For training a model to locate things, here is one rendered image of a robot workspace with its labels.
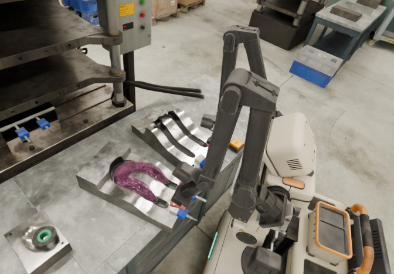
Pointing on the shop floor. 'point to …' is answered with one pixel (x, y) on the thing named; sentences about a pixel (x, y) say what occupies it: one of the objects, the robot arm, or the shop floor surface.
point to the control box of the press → (131, 23)
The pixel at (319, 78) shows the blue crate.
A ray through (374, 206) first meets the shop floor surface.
